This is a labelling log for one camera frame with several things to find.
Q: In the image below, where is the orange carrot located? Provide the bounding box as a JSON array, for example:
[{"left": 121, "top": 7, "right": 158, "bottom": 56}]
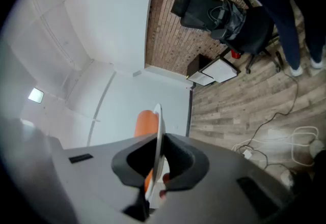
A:
[{"left": 134, "top": 110, "right": 160, "bottom": 192}]

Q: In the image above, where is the square ceiling light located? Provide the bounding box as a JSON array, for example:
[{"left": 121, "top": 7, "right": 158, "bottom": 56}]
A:
[{"left": 27, "top": 87, "right": 44, "bottom": 103}]

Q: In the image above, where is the white floor cable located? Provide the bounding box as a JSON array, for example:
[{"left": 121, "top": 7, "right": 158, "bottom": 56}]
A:
[{"left": 231, "top": 126, "right": 320, "bottom": 167}]

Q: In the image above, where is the black mini fridge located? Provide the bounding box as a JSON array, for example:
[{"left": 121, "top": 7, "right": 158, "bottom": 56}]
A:
[{"left": 186, "top": 53, "right": 241, "bottom": 88}]

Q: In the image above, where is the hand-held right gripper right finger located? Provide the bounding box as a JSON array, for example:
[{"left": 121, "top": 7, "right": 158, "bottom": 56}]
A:
[{"left": 162, "top": 133, "right": 210, "bottom": 192}]

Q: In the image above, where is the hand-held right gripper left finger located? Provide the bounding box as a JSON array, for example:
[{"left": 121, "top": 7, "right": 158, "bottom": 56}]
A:
[{"left": 111, "top": 134, "right": 157, "bottom": 221}]

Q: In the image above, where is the white round plate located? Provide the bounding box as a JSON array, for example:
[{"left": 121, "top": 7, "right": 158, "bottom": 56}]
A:
[{"left": 144, "top": 103, "right": 170, "bottom": 201}]

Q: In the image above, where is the black bag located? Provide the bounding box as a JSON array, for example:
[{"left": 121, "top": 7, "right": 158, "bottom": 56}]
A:
[{"left": 209, "top": 0, "right": 247, "bottom": 40}]

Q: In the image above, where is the black office chair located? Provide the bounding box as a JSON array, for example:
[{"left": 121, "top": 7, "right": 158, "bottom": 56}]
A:
[{"left": 170, "top": 0, "right": 283, "bottom": 74}]

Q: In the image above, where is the black floor cable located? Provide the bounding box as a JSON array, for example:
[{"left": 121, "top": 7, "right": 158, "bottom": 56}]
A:
[{"left": 234, "top": 71, "right": 300, "bottom": 170}]

